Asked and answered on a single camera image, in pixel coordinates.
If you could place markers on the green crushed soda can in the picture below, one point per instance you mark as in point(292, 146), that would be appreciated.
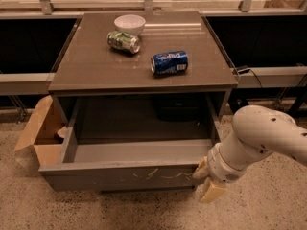
point(123, 42)

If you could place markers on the black box under cabinet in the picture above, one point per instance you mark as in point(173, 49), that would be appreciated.
point(177, 109)

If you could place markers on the blue pepsi can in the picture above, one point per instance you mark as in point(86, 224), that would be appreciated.
point(169, 63)

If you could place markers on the black power adapter with cable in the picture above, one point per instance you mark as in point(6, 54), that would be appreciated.
point(245, 69)

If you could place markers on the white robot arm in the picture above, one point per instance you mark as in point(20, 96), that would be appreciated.
point(257, 132)

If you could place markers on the grey top drawer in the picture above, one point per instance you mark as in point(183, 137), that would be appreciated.
point(119, 144)

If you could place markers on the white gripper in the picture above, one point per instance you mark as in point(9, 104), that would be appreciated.
point(220, 169)

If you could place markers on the white bowl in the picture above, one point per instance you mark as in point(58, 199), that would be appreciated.
point(130, 23)

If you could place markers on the grey cabinet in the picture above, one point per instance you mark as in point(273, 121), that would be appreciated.
point(91, 68)

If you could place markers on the open cardboard box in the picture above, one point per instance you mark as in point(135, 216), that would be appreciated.
point(43, 133)

